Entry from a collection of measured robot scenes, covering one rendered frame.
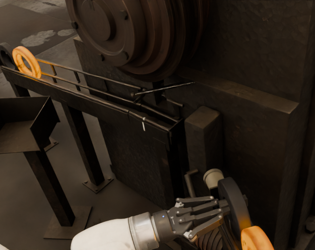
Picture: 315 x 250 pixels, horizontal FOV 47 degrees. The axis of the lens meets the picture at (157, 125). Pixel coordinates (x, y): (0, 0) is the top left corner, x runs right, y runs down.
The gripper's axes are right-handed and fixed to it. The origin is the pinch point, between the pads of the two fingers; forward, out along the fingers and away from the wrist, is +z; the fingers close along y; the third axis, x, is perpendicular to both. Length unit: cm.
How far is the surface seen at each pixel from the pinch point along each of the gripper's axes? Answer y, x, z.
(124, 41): -35, 34, -14
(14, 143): -67, -10, -67
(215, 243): -5.0, -22.8, -5.2
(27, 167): -121, -68, -91
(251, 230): 11.4, 4.9, -0.1
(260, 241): 15.1, 6.1, 0.2
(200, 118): -28.7, 6.2, 1.3
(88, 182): -94, -70, -54
